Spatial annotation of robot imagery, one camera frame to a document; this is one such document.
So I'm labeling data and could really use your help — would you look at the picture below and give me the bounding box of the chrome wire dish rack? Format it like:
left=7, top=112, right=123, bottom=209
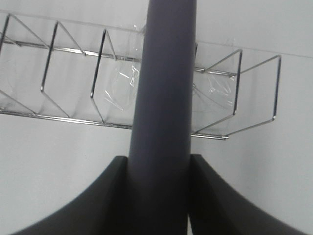
left=0, top=10, right=282, bottom=140

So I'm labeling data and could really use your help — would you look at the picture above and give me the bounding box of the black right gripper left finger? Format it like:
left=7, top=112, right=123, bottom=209
left=14, top=156, right=127, bottom=235

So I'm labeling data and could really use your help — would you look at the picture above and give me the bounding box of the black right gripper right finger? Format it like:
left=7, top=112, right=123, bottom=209
left=188, top=154, right=302, bottom=235

